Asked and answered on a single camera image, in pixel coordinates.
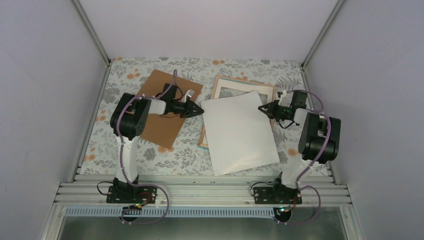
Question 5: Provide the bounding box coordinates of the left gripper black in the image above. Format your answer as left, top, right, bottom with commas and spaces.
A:
171, 99, 204, 118

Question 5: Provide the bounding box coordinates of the white mat board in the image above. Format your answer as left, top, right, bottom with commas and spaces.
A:
198, 77, 277, 150

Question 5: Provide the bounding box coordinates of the wooden picture frame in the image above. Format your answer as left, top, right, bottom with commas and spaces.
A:
198, 75, 278, 150

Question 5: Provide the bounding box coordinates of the sunflower photo print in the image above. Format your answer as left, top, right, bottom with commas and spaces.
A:
201, 91, 279, 176

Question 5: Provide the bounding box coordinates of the brown backing board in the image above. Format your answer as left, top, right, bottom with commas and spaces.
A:
132, 68, 204, 150

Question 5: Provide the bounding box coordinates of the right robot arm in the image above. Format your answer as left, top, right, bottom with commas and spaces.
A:
258, 90, 342, 204

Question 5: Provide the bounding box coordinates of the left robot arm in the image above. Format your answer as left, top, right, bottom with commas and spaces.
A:
110, 83, 204, 203

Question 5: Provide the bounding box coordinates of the floral table mat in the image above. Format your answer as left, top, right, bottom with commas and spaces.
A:
80, 56, 329, 177

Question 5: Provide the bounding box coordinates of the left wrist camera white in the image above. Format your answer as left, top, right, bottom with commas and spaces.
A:
183, 89, 195, 101

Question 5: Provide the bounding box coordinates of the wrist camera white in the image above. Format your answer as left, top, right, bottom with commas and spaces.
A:
183, 89, 195, 101
277, 90, 287, 102

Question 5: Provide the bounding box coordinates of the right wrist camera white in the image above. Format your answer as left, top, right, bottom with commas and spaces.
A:
277, 90, 287, 102

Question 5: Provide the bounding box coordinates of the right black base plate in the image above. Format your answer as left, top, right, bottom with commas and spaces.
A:
250, 186, 303, 205

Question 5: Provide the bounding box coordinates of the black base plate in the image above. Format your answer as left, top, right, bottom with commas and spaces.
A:
250, 186, 303, 205
106, 186, 158, 204

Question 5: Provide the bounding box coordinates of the slotted cable duct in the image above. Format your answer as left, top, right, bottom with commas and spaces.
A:
64, 206, 275, 219

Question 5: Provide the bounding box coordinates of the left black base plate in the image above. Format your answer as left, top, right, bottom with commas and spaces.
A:
106, 186, 158, 204

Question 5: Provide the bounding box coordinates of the aluminium mounting rail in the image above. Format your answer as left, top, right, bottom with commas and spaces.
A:
54, 174, 352, 207

